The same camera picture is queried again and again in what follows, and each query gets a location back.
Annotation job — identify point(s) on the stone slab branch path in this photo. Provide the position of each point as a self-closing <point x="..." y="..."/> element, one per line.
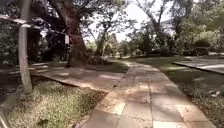
<point x="83" y="78"/>

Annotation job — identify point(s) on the thick brown tree trunk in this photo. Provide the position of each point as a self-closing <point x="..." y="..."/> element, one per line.
<point x="77" y="46"/>

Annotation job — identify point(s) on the reddish stone slab path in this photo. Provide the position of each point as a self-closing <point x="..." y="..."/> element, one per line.
<point x="146" y="100"/>

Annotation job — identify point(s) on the pale building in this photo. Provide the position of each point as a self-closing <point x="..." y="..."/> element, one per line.
<point x="165" y="26"/>

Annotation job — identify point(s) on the grass patch with dry leaves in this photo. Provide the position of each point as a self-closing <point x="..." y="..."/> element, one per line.
<point x="50" y="103"/>

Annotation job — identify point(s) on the wood of green trees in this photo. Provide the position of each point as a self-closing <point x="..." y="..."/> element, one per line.
<point x="186" y="36"/>

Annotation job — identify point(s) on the shaded grass strip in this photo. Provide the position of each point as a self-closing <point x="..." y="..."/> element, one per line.
<point x="196" y="83"/>

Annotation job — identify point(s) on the pale pole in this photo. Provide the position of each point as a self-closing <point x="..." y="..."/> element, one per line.
<point x="24" y="56"/>

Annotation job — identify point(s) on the grey paved road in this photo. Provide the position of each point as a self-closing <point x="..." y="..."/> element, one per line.
<point x="206" y="65"/>

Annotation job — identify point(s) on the pale slanted bar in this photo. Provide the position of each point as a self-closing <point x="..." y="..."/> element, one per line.
<point x="13" y="19"/>

